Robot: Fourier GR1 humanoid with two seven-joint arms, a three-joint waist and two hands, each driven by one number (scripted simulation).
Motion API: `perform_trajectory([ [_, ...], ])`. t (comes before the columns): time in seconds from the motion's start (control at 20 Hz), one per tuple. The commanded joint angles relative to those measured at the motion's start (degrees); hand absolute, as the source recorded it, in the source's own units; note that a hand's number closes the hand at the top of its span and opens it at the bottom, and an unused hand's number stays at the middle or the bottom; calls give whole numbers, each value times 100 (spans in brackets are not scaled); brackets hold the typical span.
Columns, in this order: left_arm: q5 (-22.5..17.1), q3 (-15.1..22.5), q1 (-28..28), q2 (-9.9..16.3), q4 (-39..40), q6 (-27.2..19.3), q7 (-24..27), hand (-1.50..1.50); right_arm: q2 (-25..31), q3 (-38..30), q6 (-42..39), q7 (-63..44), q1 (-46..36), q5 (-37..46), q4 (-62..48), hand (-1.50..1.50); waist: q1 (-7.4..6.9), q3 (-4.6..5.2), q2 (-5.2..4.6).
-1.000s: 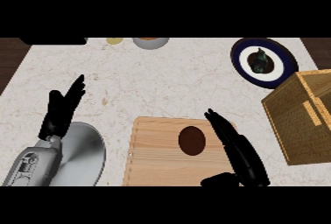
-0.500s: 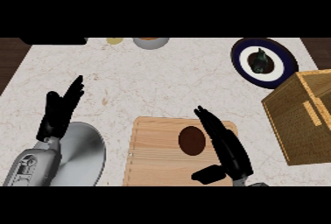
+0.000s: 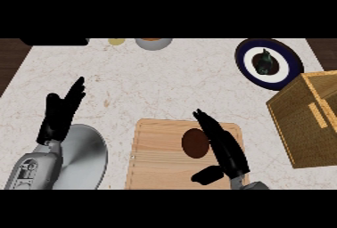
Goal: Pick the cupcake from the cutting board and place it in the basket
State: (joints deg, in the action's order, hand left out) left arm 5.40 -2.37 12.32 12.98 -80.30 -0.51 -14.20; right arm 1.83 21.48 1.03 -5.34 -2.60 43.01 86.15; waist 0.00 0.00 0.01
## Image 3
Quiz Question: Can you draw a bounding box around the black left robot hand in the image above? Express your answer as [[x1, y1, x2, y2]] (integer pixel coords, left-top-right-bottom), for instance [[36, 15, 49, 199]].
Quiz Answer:
[[36, 76, 87, 146]]

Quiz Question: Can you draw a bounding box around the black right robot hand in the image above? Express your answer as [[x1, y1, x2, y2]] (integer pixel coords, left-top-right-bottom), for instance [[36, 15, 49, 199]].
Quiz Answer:
[[189, 108, 251, 186]]

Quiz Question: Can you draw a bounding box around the brown cupcake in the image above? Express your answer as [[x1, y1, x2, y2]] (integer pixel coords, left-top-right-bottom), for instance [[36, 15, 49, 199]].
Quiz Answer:
[[181, 127, 212, 159]]

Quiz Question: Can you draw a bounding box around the wooden cutting board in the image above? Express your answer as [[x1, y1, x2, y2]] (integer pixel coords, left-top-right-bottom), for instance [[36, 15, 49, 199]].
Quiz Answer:
[[124, 118, 250, 191]]

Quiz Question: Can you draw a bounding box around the wicker basket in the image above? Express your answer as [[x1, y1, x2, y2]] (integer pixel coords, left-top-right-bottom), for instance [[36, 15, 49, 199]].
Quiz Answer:
[[265, 69, 337, 169]]

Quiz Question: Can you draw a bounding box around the grey round plate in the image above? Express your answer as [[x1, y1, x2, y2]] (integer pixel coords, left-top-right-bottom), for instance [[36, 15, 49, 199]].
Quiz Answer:
[[52, 123, 110, 191]]

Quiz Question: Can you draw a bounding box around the black appliance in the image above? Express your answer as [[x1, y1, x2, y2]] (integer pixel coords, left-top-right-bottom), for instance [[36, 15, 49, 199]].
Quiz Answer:
[[18, 37, 90, 46]]

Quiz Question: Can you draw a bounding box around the blue and white plate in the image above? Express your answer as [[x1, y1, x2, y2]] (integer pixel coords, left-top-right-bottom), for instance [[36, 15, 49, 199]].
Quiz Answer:
[[235, 38, 306, 92]]

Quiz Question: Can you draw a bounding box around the small yellow round object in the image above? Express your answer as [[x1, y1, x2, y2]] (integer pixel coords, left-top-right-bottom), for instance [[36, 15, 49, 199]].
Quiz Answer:
[[107, 37, 127, 46]]

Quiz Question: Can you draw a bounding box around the dark green pepper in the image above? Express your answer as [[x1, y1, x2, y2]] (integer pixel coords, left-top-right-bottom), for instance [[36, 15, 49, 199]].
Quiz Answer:
[[251, 48, 281, 76]]

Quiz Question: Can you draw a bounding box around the grey bowl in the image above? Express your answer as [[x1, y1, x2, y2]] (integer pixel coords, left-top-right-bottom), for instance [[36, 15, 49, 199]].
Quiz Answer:
[[135, 37, 175, 52]]

